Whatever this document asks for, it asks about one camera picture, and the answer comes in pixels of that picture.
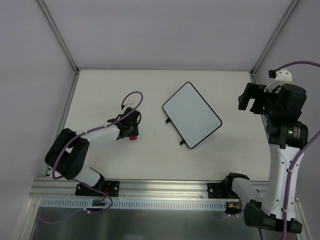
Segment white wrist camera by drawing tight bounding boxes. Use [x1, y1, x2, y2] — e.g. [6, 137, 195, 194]
[264, 68, 293, 93]
[124, 103, 134, 108]

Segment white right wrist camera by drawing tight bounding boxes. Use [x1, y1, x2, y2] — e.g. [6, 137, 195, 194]
[264, 68, 293, 93]

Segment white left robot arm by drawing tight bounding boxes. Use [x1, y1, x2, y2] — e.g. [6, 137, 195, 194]
[44, 107, 141, 197]

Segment black-framed small whiteboard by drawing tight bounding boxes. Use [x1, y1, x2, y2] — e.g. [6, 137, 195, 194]
[162, 81, 223, 149]

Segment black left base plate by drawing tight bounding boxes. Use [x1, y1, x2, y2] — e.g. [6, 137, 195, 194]
[75, 180, 120, 197]

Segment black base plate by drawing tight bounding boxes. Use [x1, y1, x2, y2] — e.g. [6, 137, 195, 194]
[206, 182, 235, 199]
[75, 180, 120, 197]

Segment aluminium left corner post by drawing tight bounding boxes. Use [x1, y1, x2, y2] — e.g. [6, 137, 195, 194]
[35, 0, 79, 73]

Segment aluminium mounting rail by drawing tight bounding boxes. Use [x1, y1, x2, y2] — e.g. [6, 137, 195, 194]
[28, 177, 214, 201]

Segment red bone-shaped eraser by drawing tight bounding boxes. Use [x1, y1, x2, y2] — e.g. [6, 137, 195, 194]
[129, 135, 138, 141]

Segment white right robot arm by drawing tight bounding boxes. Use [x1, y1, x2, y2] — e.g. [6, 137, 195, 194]
[221, 83, 309, 234]

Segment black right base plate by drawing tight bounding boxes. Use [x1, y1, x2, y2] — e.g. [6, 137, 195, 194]
[206, 182, 235, 199]

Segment aluminium corner post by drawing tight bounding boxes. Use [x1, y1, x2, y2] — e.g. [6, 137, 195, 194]
[250, 0, 301, 76]
[35, 0, 79, 73]

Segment aluminium right corner post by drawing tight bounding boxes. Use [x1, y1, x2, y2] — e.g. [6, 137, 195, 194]
[250, 0, 301, 76]

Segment white slotted cable duct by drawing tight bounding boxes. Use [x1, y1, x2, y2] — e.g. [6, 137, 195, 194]
[39, 198, 227, 212]

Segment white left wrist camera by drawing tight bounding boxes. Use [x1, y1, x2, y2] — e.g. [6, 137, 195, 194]
[124, 103, 134, 108]

